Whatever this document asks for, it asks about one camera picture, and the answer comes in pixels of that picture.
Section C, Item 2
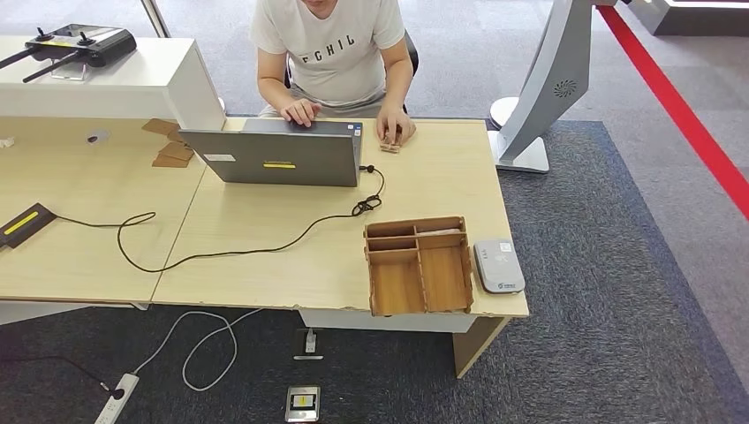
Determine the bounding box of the light wood desk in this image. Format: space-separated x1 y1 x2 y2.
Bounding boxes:
0 116 208 327
150 116 531 380

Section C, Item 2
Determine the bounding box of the silver floor socket box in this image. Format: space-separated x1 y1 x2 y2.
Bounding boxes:
284 384 322 424

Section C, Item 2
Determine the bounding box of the white floor cable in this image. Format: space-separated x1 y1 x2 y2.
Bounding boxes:
131 308 264 393

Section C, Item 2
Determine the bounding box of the black laptop power cable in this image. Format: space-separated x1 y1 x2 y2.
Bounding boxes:
57 165 388 275

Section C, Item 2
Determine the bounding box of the white counter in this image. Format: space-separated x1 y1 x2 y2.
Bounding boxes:
0 35 228 133

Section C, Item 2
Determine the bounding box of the grey laptop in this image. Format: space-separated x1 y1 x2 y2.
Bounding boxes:
178 118 364 188

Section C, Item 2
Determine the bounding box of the white power strip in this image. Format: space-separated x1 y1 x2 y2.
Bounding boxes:
93 373 141 424

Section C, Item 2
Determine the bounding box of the black power brick yellow label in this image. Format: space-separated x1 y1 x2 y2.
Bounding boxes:
0 202 58 250

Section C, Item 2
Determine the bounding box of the metal pole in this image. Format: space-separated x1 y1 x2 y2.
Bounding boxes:
140 0 173 39

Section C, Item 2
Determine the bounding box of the silver kiosk stand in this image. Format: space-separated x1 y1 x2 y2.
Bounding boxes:
487 0 618 175

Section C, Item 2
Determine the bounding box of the black remote controller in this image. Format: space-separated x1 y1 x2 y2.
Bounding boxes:
0 24 138 84

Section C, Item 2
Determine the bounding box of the person's left hand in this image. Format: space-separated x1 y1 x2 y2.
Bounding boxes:
375 107 417 148

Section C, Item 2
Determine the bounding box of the white grey platform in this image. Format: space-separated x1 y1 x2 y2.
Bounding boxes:
629 0 749 37

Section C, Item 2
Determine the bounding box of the wooden compartment tray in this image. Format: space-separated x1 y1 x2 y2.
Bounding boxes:
363 216 474 318

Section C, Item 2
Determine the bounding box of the clear controller stand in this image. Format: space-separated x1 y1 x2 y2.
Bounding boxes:
50 62 90 82

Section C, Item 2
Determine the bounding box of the floor socket with white plug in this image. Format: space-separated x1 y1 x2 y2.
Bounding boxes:
292 327 325 361

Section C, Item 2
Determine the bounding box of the person's right hand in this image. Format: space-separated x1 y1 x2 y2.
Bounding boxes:
279 98 322 128

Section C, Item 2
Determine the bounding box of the white round base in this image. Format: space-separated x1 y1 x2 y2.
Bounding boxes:
488 95 522 131

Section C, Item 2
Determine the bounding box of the person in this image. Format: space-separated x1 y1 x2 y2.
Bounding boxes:
249 0 418 148

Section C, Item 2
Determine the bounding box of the dark grey floor rug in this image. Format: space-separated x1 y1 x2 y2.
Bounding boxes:
0 116 749 424

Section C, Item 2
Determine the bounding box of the black floor cable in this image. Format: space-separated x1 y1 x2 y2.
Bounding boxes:
0 355 115 393

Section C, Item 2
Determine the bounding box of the grey card reader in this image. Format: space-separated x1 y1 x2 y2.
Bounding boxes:
473 238 526 295

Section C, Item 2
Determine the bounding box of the black office chair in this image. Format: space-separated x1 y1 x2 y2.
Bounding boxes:
284 29 420 115

